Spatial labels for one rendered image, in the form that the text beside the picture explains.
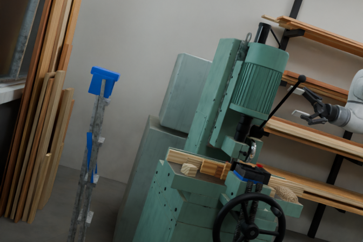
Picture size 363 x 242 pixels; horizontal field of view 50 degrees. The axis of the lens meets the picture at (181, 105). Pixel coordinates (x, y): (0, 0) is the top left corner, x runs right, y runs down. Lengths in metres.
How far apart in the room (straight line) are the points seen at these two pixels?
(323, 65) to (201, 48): 1.30
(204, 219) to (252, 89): 0.57
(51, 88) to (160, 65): 1.57
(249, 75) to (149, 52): 2.38
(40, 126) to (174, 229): 1.35
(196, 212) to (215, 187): 0.12
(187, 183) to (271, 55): 0.63
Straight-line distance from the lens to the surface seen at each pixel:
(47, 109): 2.70
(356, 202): 4.25
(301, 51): 4.28
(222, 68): 1.90
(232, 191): 1.58
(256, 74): 1.68
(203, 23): 4.02
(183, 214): 1.62
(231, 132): 1.84
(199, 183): 1.59
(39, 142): 2.75
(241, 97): 1.69
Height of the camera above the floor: 1.29
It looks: 5 degrees down
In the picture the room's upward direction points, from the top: 18 degrees clockwise
